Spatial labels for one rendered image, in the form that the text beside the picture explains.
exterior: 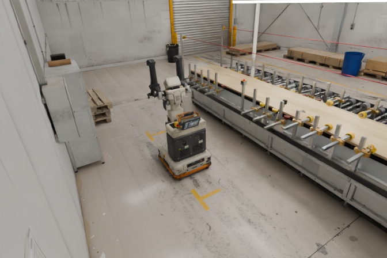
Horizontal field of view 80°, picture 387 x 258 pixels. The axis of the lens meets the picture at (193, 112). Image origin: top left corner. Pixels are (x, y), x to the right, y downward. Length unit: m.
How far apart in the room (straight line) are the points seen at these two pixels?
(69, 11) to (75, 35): 0.81
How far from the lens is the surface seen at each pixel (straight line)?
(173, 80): 3.32
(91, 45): 9.94
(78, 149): 3.94
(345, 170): 3.02
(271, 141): 3.94
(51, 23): 9.79
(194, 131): 3.29
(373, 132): 3.46
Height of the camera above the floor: 2.37
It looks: 26 degrees down
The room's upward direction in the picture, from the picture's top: 2 degrees counter-clockwise
